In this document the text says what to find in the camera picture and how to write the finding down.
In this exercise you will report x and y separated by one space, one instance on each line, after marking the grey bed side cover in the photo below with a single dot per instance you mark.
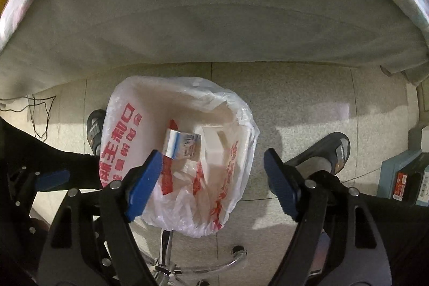
201 4

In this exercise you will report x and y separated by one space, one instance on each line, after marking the person's left leg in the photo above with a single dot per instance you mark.
40 152

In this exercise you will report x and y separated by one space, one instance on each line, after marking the chrome chair base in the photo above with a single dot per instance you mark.
167 267

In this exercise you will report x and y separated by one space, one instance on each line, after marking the black grey slipper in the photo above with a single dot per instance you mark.
95 130
337 148

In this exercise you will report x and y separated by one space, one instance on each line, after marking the small blue white carton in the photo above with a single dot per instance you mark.
181 143

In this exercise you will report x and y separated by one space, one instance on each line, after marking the waste bin with white bag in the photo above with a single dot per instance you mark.
130 138

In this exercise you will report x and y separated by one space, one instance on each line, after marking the dark box with red label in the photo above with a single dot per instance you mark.
410 182

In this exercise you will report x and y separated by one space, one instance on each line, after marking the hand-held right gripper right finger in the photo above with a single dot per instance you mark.
280 185

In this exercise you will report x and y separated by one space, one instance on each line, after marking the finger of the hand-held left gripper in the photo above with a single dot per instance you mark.
52 179

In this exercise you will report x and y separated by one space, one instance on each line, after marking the blue cardboard box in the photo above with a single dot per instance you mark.
392 168

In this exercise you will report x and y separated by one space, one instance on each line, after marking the white foam box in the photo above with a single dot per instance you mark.
214 145

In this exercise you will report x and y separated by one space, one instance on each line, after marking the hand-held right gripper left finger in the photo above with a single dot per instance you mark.
144 185

